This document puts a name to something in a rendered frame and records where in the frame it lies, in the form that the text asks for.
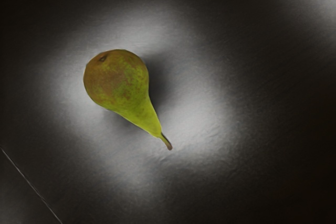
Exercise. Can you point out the green brown pear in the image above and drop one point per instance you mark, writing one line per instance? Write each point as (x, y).
(118, 85)

